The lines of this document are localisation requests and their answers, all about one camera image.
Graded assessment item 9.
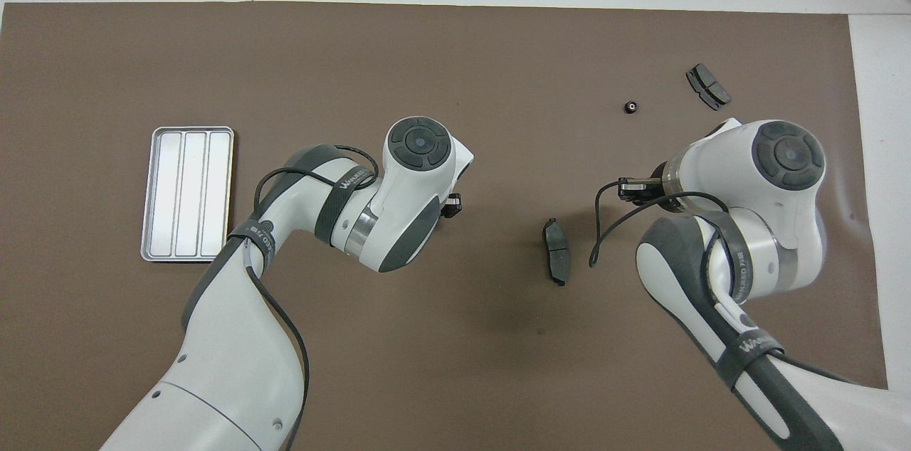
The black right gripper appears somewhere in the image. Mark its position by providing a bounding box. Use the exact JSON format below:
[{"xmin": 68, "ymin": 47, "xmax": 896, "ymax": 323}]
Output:
[{"xmin": 441, "ymin": 164, "xmax": 675, "ymax": 219}]

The silver metal tray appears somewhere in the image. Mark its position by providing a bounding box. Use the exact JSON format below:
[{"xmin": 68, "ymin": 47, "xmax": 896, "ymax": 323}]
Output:
[{"xmin": 140, "ymin": 126, "xmax": 236, "ymax": 264}]

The long dark grey brake pad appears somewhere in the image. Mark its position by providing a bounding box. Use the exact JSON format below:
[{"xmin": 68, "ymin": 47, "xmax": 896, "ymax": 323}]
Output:
[{"xmin": 543, "ymin": 217, "xmax": 573, "ymax": 287}]

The short dark grey brake pad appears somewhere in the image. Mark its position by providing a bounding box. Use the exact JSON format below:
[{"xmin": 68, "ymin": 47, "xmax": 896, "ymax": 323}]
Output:
[{"xmin": 685, "ymin": 63, "xmax": 732, "ymax": 112}]

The brown table mat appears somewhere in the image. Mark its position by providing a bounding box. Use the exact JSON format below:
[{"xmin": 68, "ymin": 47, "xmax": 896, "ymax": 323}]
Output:
[{"xmin": 0, "ymin": 1, "xmax": 895, "ymax": 451}]

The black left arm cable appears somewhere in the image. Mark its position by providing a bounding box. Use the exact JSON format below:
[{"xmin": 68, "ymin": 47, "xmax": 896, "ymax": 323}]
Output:
[{"xmin": 244, "ymin": 144, "xmax": 379, "ymax": 451}]

